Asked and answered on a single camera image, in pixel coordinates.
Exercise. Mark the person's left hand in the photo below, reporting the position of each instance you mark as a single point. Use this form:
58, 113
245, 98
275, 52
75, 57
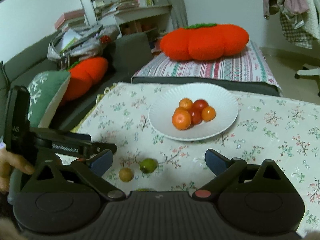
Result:
12, 163

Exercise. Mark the green snowflake pillow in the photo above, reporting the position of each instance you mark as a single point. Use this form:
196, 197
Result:
47, 90

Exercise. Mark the grey sofa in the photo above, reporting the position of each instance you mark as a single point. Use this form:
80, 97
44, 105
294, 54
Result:
130, 47

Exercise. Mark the grey curtain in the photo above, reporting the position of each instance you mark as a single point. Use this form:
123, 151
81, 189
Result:
177, 2

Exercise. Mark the checked cloth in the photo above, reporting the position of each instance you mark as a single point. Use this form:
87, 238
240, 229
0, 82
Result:
295, 32

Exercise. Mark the white bookshelf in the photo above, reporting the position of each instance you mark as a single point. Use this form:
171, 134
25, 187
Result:
150, 15

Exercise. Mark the white ribbed plate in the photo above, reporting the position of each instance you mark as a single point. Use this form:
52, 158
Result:
220, 100

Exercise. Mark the pile of papers and bags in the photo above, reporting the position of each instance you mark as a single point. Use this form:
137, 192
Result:
82, 42

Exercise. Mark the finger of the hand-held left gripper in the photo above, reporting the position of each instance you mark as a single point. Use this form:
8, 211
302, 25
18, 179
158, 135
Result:
100, 148
62, 134

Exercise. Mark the red tomato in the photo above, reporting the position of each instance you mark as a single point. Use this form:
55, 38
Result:
196, 117
201, 104

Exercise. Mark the large persimmon plush cushion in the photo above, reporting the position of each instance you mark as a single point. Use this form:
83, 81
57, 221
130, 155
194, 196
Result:
205, 42

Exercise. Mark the green lime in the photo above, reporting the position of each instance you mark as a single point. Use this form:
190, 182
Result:
148, 165

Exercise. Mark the small persimmon plush cushion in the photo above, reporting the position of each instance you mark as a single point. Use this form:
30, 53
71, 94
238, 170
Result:
85, 77

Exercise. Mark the floral white tablecloth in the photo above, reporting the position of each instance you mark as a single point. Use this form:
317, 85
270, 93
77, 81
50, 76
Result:
262, 135

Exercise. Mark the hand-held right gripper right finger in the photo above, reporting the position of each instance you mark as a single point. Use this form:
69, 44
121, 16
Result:
216, 163

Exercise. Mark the white fleece garment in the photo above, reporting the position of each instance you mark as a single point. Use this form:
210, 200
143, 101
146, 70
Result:
312, 5

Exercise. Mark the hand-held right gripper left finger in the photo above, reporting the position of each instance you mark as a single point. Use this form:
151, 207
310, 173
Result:
101, 163

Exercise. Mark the beige round longan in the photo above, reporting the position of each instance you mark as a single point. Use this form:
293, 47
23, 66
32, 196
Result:
125, 174

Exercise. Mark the striped pink cloth cover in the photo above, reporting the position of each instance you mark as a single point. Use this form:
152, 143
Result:
212, 68

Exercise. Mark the stack of pink books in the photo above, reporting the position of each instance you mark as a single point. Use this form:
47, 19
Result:
71, 18

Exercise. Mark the strawberry plush toy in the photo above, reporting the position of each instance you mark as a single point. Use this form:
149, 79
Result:
105, 39

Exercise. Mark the white chair base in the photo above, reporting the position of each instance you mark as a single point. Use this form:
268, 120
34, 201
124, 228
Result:
308, 71

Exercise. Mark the orange mandarin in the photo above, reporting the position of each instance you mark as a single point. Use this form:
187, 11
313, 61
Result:
208, 113
178, 110
185, 103
181, 120

